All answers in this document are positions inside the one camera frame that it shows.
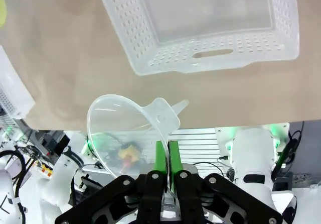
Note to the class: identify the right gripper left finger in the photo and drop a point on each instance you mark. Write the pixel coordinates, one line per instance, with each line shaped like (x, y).
(150, 183)

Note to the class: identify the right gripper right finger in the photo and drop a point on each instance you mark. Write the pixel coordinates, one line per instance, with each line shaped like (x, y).
(190, 183)

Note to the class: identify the clear plastic funnel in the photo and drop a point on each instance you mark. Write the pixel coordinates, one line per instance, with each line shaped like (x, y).
(160, 118)

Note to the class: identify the clear beaker with yellow liquid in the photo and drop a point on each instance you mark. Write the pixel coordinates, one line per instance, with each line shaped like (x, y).
(2, 10)

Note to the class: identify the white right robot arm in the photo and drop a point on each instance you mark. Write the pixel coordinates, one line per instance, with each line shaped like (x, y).
(250, 153)

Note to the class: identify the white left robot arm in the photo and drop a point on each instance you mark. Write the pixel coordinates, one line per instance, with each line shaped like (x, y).
(65, 168)

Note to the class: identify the yellow red emergency stop button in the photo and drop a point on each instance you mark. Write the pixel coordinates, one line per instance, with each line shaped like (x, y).
(128, 153)

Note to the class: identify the ribbed aluminium mounting plate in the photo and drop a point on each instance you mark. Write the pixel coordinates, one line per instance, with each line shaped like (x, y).
(195, 141)

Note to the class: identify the small black box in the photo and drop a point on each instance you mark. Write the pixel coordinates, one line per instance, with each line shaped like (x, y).
(282, 181)

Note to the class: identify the white perforated plastic basket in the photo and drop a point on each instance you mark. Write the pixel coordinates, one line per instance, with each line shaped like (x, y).
(140, 33)

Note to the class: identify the white perforated box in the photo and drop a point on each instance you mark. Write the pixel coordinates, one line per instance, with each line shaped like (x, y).
(12, 83)

